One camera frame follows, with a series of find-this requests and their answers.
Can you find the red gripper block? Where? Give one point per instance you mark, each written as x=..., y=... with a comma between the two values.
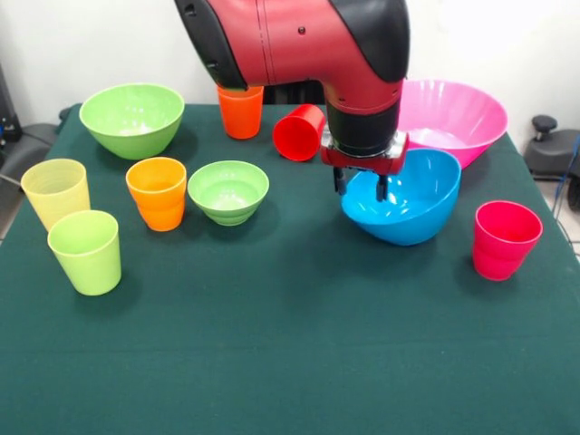
x=362, y=164

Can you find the blue plastic bowl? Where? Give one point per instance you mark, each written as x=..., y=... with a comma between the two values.
x=417, y=204

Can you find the red plastic cup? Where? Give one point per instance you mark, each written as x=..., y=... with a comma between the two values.
x=296, y=140

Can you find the small green plastic bowl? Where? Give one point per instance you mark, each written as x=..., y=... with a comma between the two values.
x=226, y=208

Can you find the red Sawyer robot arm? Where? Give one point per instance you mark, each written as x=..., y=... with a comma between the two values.
x=308, y=45

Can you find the large pink plastic bowl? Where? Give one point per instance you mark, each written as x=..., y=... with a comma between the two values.
x=453, y=113

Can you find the red-orange plastic cup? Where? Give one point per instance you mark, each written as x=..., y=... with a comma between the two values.
x=240, y=113

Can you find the dark green tablecloth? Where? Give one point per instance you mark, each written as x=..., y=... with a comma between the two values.
x=290, y=317

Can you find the magenta plastic cup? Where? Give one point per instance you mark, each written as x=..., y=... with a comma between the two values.
x=505, y=244

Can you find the grey base with black knob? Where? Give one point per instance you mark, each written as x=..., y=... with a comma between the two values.
x=550, y=154

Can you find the orange plastic cup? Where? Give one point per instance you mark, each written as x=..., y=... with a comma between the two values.
x=156, y=204

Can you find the large green plastic bowl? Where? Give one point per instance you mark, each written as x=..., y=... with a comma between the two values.
x=131, y=136

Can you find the light green plastic cup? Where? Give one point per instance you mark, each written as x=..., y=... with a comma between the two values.
x=86, y=258

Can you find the yellow plastic cup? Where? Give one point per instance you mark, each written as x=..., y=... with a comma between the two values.
x=54, y=190

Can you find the grey rounded base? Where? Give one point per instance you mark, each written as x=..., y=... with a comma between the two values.
x=27, y=145

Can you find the black equipment box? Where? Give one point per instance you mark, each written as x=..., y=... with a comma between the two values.
x=6, y=118

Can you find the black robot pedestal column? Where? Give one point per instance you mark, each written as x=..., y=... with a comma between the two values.
x=294, y=93

